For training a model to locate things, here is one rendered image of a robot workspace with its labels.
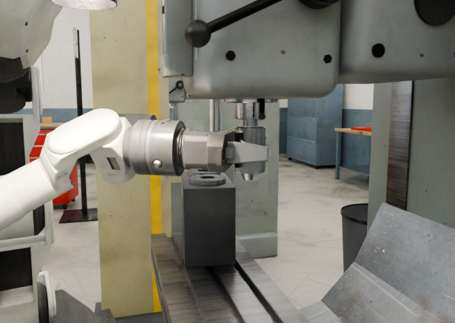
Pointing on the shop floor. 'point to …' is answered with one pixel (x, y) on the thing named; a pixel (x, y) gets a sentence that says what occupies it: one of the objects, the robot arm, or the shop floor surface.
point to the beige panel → (132, 221)
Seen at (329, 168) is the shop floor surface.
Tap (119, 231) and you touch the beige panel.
